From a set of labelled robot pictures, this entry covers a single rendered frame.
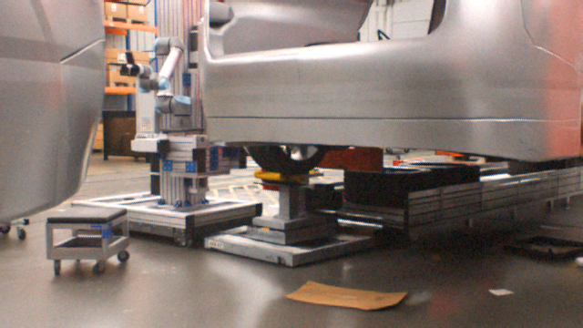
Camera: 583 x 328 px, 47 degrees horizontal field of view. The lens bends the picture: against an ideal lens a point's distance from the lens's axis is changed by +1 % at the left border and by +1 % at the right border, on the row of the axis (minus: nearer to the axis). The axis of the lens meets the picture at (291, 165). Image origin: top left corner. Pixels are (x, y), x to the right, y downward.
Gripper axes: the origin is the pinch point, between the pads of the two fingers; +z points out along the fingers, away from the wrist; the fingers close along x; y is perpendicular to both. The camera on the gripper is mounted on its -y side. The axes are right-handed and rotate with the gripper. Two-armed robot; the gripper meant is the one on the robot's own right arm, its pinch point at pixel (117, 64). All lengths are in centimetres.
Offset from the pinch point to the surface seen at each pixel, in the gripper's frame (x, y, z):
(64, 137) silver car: -181, 11, 256
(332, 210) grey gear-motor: -127, 84, -91
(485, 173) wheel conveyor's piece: -203, 68, -363
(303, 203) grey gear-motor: -108, 82, -83
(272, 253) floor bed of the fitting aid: -117, 102, -14
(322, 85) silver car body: -170, -4, 89
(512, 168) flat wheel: -227, 58, -369
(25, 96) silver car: -182, 3, 267
